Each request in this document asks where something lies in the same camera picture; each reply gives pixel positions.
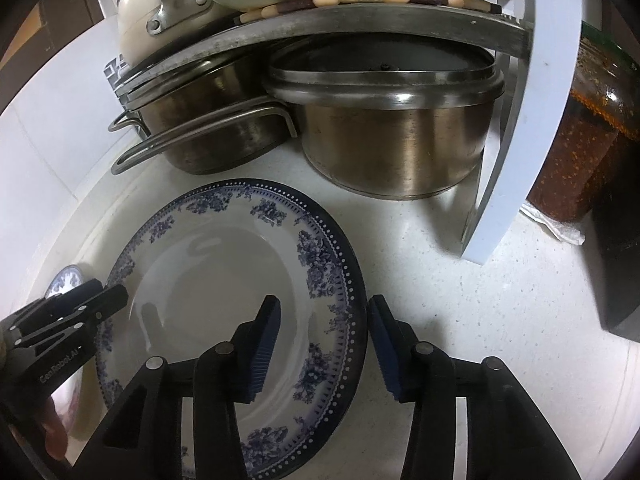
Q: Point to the black knife block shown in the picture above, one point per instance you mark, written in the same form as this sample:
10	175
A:
616	225

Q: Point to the steel pot right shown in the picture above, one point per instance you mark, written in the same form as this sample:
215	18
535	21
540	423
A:
389	116

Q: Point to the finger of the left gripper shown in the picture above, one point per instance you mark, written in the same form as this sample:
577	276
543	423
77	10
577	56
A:
75	292
96	310

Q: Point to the brown sauce jar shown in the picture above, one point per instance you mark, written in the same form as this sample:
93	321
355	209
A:
599	123

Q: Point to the steel pot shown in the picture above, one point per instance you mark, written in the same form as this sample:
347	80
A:
389	116
204	117

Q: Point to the cream pot with glass lid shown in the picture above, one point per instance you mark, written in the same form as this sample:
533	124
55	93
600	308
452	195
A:
151	28

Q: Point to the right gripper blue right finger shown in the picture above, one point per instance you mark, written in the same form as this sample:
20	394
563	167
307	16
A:
508	436

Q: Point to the steel pot left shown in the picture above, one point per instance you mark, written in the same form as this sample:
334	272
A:
204	117

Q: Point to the metal pot rack shelf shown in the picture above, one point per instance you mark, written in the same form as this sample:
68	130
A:
536	53

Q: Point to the blue floral plate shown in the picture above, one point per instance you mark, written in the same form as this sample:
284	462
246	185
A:
65	280
202	265

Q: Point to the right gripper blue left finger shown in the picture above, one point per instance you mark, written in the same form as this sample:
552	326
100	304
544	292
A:
140	436

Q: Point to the person left hand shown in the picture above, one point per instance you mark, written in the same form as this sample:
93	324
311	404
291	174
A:
51	431

